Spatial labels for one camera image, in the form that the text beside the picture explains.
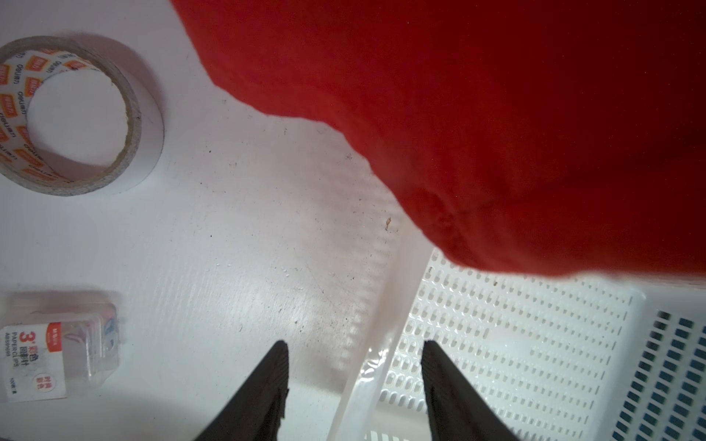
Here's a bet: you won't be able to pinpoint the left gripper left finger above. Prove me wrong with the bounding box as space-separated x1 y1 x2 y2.
197 340 290 441

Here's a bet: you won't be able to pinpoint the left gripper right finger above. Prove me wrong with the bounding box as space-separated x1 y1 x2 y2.
421 340 518 441

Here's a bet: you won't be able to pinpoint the red shorts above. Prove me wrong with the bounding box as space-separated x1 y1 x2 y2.
174 1 705 276

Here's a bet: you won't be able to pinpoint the white perforated plastic basket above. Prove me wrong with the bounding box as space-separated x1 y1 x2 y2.
326 230 706 441

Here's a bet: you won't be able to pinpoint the teal plastic tray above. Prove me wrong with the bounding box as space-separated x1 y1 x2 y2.
608 311 705 441

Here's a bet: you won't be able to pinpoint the paperclip box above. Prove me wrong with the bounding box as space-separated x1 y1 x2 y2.
1 291 121 404

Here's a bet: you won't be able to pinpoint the roll of tape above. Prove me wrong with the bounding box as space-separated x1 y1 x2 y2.
1 36 165 197

